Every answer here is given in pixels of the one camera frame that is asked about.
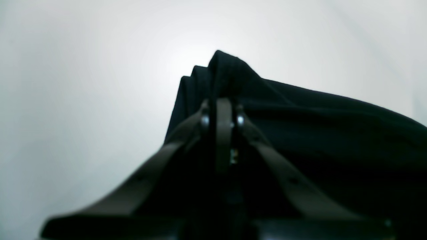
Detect black T-shirt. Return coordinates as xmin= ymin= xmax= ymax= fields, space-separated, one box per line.
xmin=166 ymin=51 xmax=427 ymax=240

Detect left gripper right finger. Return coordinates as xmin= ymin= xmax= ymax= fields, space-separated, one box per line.
xmin=215 ymin=98 xmax=397 ymax=240

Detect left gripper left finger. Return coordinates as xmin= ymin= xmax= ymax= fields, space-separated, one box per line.
xmin=40 ymin=100 xmax=209 ymax=240

